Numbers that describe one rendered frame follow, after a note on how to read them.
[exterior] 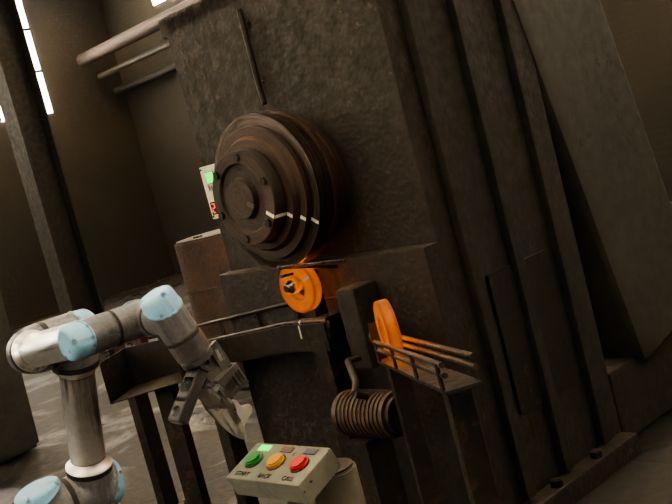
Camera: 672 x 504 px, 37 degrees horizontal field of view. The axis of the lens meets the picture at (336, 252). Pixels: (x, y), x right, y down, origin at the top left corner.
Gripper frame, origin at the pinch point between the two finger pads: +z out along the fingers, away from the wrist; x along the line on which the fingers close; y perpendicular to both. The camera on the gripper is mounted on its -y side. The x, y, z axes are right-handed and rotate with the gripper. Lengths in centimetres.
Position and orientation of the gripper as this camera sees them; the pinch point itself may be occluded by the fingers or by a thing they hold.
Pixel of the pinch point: (238, 436)
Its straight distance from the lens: 212.4
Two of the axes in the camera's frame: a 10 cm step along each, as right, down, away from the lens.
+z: 4.8, 8.2, 3.2
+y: 5.7, -5.7, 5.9
